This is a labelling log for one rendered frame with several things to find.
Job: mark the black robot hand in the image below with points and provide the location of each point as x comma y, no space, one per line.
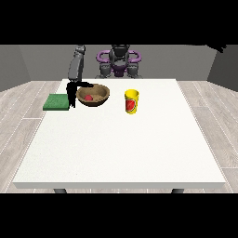
71,90
218,47

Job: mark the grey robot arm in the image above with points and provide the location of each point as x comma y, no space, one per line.
76,66

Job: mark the small red ball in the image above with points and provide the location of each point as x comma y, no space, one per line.
88,98

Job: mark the green square pad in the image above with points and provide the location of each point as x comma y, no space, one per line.
56,102

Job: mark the brown wooden bowl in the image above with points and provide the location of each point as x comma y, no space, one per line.
98,93

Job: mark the yellow cup with melon print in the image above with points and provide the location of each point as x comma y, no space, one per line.
131,102

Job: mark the grey robot trunk purple rings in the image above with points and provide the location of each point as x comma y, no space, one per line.
119,63

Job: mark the dark table leg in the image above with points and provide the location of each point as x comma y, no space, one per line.
60,190
178,190

